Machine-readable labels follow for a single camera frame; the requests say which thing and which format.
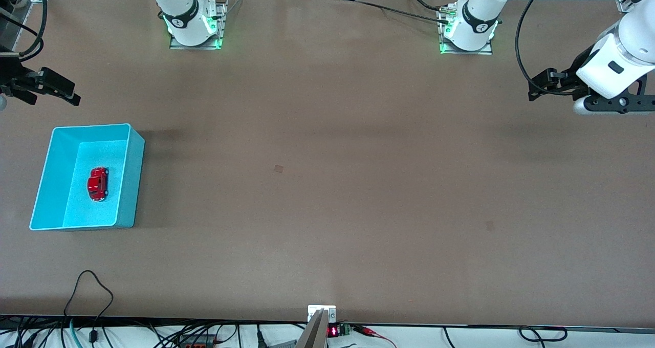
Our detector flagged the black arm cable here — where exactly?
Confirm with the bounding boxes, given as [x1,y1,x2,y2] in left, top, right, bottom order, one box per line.
[514,0,580,97]
[0,0,48,62]

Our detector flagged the red beetle toy car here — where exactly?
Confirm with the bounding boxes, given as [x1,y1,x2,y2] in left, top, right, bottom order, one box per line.
[86,166,110,202]

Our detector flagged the thin black cable with adapter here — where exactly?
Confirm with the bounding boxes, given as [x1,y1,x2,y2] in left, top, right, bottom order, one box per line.
[62,270,114,344]

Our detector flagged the red clip lead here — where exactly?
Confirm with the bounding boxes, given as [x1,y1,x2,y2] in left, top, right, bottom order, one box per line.
[353,325,398,348]

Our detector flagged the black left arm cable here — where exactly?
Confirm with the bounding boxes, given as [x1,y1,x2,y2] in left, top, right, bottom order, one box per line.
[514,0,580,97]

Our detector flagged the grey power strip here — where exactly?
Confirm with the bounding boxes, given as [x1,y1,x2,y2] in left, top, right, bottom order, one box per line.
[177,334,226,348]

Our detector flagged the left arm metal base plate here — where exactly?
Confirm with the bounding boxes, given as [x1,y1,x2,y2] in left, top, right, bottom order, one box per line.
[439,3,495,56]

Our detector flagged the white table edge bracket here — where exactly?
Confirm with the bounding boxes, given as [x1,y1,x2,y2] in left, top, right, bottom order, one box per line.
[308,305,337,323]

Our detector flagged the black looped cable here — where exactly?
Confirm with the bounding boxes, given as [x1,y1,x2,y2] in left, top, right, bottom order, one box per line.
[518,326,569,343]

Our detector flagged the turquoise blue plastic box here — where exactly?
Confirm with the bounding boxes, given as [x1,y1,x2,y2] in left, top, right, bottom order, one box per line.
[29,123,146,231]

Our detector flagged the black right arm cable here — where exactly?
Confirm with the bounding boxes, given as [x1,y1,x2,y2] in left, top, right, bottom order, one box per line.
[0,0,48,62]

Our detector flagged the grey metal bar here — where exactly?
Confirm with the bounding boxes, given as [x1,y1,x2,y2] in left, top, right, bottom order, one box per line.
[296,310,329,348]

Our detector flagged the black cable across table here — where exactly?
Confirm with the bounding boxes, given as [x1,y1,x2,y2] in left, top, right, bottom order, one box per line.
[340,0,451,24]

